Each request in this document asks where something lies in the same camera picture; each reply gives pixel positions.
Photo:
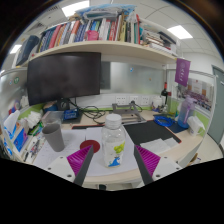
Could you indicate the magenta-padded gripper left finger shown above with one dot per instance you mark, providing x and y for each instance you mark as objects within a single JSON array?
[{"x": 80, "y": 161}]

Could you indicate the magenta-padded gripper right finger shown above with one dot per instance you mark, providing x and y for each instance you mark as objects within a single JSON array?
[{"x": 148, "y": 161}]

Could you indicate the clear plastic water bottle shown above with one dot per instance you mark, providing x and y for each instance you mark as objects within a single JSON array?
[{"x": 113, "y": 140}]

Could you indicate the white notepad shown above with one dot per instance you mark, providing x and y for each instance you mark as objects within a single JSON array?
[{"x": 156, "y": 145}]

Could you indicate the flat round red coaster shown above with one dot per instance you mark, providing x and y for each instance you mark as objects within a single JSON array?
[{"x": 87, "y": 144}]

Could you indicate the white paper sheets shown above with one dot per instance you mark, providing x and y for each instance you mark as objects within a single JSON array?
[{"x": 75, "y": 136}]

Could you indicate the black desk mat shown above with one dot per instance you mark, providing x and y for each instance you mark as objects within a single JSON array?
[{"x": 146, "y": 131}]

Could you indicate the grey paper cup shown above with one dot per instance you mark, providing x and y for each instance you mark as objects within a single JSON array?
[{"x": 54, "y": 136}]

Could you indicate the blue circuit board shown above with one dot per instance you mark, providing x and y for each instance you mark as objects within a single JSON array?
[{"x": 71, "y": 114}]

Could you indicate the grey metal laptop stand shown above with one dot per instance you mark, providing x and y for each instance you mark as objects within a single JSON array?
[{"x": 128, "y": 115}]

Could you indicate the clear plastic box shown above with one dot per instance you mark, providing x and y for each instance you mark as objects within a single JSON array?
[{"x": 52, "y": 117}]

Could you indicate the white mug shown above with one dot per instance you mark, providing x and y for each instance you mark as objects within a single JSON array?
[{"x": 195, "y": 126}]

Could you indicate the translucent purple drink bottle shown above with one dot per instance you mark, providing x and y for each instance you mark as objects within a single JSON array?
[{"x": 185, "y": 113}]

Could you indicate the blue round container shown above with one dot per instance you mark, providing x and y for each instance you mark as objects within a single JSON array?
[{"x": 50, "y": 106}]

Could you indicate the pile of white tissues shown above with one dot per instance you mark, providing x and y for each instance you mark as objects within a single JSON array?
[{"x": 33, "y": 119}]

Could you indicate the blue tissue box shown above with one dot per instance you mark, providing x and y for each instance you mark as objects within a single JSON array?
[{"x": 20, "y": 140}]

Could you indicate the dark wine bottle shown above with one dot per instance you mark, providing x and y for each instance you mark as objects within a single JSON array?
[{"x": 164, "y": 93}]

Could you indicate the black computer monitor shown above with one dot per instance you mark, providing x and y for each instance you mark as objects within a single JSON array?
[{"x": 63, "y": 76}]

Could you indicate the purple hanging banner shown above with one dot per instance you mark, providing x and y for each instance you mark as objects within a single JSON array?
[{"x": 182, "y": 71}]

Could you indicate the white wall socket panel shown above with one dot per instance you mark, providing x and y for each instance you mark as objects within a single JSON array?
[{"x": 131, "y": 99}]

